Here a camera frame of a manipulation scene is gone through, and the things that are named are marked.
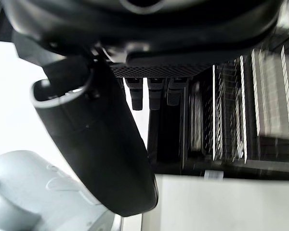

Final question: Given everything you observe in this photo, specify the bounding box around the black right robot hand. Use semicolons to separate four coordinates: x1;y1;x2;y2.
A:
1;0;280;218

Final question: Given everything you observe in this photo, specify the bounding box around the black open dishwasher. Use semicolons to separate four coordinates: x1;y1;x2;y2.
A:
146;21;289;180

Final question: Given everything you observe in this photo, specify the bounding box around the dishwasher wire rack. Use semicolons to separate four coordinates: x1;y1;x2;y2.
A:
187;23;289;164

